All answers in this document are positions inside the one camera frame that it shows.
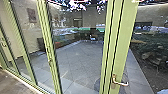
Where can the green framed glass door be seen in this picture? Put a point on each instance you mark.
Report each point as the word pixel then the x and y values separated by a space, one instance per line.
pixel 106 50
pixel 48 50
pixel 125 40
pixel 20 50

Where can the dark outdoor chair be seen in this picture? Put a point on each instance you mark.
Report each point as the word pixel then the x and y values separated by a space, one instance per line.
pixel 93 35

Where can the green outdoor table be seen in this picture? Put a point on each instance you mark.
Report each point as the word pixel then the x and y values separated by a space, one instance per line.
pixel 88 30

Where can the green garden shrubs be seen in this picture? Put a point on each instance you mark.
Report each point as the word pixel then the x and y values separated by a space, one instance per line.
pixel 150 46

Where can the brown outdoor wall picture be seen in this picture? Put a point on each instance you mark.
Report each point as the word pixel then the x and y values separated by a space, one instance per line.
pixel 31 15

